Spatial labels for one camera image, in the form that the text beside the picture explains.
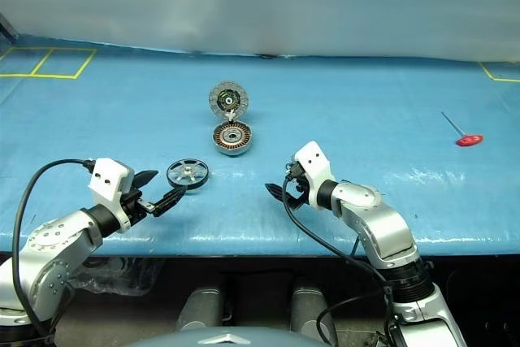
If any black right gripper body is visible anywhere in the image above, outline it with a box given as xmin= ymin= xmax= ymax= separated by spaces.
xmin=288 ymin=171 xmax=313 ymax=206

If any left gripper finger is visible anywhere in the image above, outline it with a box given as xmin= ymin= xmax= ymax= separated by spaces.
xmin=132 ymin=169 xmax=160 ymax=193
xmin=151 ymin=186 xmax=190 ymax=218

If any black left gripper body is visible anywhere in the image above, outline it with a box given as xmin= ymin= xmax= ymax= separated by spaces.
xmin=119 ymin=184 xmax=158 ymax=228

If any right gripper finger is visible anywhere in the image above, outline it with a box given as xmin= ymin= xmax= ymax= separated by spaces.
xmin=285 ymin=195 xmax=306 ymax=213
xmin=264 ymin=183 xmax=292 ymax=205

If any spoked silver rotor black ring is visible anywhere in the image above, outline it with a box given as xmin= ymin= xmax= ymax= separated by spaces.
xmin=166 ymin=158 xmax=210 ymax=193

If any silver motor stator housing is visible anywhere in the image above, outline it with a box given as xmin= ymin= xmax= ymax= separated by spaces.
xmin=212 ymin=122 xmax=254 ymax=158

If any motor stator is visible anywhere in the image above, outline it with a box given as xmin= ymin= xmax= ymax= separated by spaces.
xmin=208 ymin=80 xmax=249 ymax=121

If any clear plastic bag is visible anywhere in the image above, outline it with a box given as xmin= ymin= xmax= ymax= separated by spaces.
xmin=71 ymin=256 xmax=164 ymax=297

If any grey rounded shape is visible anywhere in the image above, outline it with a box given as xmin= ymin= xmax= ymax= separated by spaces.
xmin=175 ymin=286 xmax=225 ymax=332
xmin=289 ymin=277 xmax=339 ymax=344

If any blue table cover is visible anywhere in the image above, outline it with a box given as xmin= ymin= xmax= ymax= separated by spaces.
xmin=0 ymin=33 xmax=520 ymax=258

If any grey robot torso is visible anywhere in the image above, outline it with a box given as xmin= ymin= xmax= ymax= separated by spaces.
xmin=140 ymin=324 xmax=326 ymax=347

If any white backdrop sheet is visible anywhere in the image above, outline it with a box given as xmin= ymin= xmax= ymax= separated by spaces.
xmin=0 ymin=0 xmax=520 ymax=63

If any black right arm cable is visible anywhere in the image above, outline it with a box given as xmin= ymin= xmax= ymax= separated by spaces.
xmin=281 ymin=162 xmax=402 ymax=347

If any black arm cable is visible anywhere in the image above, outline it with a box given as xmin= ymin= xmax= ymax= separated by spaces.
xmin=281 ymin=162 xmax=402 ymax=347
xmin=11 ymin=158 xmax=97 ymax=342

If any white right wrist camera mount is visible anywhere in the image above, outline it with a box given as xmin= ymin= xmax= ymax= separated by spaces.
xmin=293 ymin=141 xmax=339 ymax=210

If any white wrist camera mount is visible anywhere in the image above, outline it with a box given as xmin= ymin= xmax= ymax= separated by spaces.
xmin=88 ymin=158 xmax=136 ymax=235
xmin=293 ymin=141 xmax=339 ymax=210

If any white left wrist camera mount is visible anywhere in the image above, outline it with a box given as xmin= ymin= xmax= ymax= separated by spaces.
xmin=88 ymin=158 xmax=136 ymax=235

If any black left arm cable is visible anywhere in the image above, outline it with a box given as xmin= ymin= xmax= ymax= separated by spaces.
xmin=11 ymin=158 xmax=97 ymax=342

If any red handled hex key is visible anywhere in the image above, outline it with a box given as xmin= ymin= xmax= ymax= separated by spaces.
xmin=441 ymin=111 xmax=485 ymax=148

